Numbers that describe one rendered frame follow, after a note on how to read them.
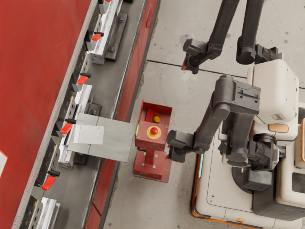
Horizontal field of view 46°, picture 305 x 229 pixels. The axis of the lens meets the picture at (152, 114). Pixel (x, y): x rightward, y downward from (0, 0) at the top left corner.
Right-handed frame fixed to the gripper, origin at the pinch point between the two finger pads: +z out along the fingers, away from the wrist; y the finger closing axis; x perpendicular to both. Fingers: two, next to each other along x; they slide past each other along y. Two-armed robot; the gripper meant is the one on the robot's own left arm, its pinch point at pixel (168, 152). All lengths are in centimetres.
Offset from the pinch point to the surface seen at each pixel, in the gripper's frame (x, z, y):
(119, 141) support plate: -19.8, 9.6, -0.6
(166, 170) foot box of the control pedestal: 48, 86, -20
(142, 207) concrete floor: 38, 93, 9
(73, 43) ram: -56, -21, -19
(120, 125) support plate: -21.0, 10.2, -8.4
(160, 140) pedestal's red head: 5.8, 21.3, -12.9
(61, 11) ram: -64, -37, -17
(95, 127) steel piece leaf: -30.0, 14.6, -4.9
